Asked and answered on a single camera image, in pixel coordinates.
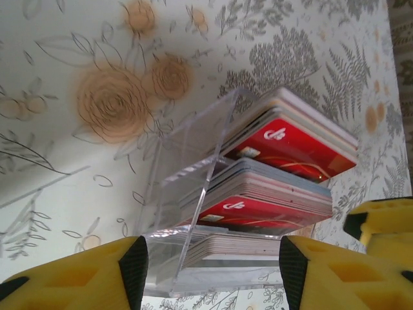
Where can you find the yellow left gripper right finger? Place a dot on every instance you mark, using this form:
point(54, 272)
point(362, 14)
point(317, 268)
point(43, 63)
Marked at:
point(338, 284)

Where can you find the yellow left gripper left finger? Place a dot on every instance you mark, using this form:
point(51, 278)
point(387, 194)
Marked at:
point(64, 284)

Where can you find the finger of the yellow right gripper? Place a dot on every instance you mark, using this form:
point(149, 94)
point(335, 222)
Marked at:
point(387, 226)

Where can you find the clear acrylic card stand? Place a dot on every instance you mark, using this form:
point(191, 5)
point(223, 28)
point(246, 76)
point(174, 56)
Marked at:
point(180, 155)

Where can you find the light blue credit card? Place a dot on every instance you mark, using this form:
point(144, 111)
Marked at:
point(258, 166)

